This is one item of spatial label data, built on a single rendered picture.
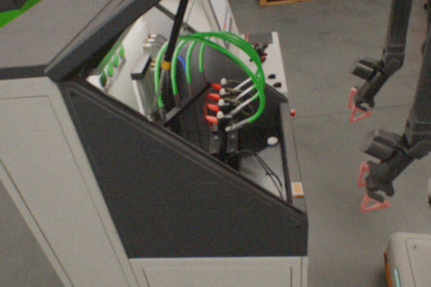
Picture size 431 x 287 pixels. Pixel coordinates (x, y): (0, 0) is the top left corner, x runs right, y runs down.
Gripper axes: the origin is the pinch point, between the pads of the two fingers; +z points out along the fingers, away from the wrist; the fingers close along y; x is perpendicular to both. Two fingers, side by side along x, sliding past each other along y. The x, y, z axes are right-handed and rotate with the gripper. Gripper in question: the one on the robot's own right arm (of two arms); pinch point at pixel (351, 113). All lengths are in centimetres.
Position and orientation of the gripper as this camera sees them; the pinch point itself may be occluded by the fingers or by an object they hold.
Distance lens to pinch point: 149.3
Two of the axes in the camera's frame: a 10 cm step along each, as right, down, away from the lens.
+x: 9.2, 4.0, 0.4
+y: -2.2, 5.8, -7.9
